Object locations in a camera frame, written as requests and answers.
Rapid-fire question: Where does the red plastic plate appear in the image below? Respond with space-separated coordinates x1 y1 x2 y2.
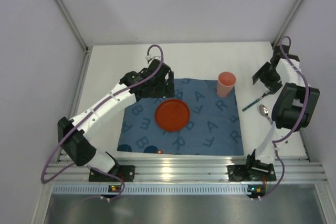
154 99 190 132

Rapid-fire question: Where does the pink plastic cup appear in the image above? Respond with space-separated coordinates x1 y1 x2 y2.
216 72 236 98

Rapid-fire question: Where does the blue letter-print cloth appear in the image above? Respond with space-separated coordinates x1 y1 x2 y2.
117 79 244 156

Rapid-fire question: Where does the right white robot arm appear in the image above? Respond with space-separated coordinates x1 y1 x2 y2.
246 45 320 175

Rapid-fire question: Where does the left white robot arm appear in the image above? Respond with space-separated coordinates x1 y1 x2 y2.
57 59 174 174

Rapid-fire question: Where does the silver metal spoon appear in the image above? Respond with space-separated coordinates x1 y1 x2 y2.
259 104 273 124

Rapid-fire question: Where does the green-handled fork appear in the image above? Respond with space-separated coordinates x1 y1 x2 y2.
242 97 263 112

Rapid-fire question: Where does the aluminium mounting rail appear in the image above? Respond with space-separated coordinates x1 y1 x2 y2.
41 157 328 183

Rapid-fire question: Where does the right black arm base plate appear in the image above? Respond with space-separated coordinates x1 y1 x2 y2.
227 164 276 182

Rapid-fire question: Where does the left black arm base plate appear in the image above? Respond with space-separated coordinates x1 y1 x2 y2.
89 165 135 182

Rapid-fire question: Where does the right aluminium frame post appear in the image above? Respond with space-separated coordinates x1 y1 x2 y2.
271 0 305 48

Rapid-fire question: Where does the aluminium frame post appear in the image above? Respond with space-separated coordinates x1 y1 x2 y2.
36 0 89 51
271 0 305 48

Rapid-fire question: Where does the left aluminium frame post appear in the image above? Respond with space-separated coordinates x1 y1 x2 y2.
36 0 89 51

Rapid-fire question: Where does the perforated cable duct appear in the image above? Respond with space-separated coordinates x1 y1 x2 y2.
52 184 263 195

